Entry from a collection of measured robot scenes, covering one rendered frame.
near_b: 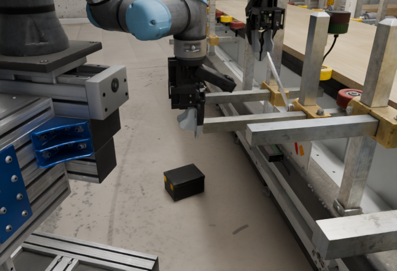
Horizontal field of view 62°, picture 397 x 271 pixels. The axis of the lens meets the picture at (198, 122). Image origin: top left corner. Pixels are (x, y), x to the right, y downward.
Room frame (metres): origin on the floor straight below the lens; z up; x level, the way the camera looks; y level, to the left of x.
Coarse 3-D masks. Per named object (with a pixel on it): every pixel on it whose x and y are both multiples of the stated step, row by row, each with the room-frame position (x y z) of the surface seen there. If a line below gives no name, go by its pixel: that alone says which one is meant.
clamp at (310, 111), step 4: (296, 100) 0.87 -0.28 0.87; (296, 104) 0.85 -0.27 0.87; (300, 104) 0.84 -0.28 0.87; (316, 104) 0.84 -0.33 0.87; (296, 108) 0.85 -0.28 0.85; (300, 108) 0.83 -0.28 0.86; (304, 108) 0.81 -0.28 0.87; (308, 108) 0.81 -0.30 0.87; (312, 108) 0.81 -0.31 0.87; (316, 108) 0.81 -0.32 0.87; (320, 108) 0.81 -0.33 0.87; (304, 112) 0.80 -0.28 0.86; (308, 112) 0.78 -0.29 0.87; (312, 112) 0.78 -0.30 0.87; (324, 112) 0.78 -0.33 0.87; (308, 116) 0.78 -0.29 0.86; (312, 116) 0.76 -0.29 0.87; (316, 116) 0.76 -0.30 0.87; (320, 116) 0.76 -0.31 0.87; (324, 116) 0.76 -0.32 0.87; (328, 116) 0.76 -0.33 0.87
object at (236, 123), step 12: (336, 108) 0.83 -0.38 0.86; (204, 120) 0.75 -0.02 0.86; (216, 120) 0.75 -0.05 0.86; (228, 120) 0.75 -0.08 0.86; (240, 120) 0.76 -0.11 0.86; (252, 120) 0.76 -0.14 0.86; (264, 120) 0.77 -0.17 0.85; (276, 120) 0.77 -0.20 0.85; (288, 120) 0.78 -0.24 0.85; (204, 132) 0.74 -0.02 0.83; (216, 132) 0.75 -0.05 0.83
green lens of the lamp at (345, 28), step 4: (332, 24) 0.83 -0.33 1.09; (336, 24) 0.83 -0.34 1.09; (340, 24) 0.83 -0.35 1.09; (344, 24) 0.83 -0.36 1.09; (348, 24) 0.83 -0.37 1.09; (328, 28) 0.84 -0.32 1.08; (332, 28) 0.83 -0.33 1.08; (336, 28) 0.83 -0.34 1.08; (340, 28) 0.82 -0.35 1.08; (344, 28) 0.83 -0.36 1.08; (328, 32) 0.84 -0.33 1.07; (332, 32) 0.83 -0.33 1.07; (336, 32) 0.83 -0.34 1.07; (340, 32) 0.82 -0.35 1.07; (344, 32) 0.83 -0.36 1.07
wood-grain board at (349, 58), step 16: (224, 0) 3.49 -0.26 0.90; (240, 0) 3.49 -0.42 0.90; (240, 16) 2.35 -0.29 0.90; (288, 16) 2.35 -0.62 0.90; (304, 16) 2.35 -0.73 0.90; (288, 32) 1.74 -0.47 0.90; (304, 32) 1.74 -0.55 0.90; (352, 32) 1.74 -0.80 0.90; (368, 32) 1.74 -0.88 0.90; (288, 48) 1.42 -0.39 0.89; (304, 48) 1.38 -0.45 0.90; (336, 48) 1.38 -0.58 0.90; (352, 48) 1.38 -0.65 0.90; (368, 48) 1.38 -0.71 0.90; (336, 64) 1.13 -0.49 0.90; (352, 64) 1.13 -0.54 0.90; (352, 80) 0.96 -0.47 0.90
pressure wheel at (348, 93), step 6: (342, 90) 0.85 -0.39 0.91; (348, 90) 0.85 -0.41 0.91; (354, 90) 0.85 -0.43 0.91; (360, 90) 0.85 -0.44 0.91; (342, 96) 0.81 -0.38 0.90; (348, 96) 0.80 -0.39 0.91; (354, 96) 0.80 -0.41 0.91; (336, 102) 0.84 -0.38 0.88; (342, 102) 0.81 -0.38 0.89; (348, 102) 0.80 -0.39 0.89
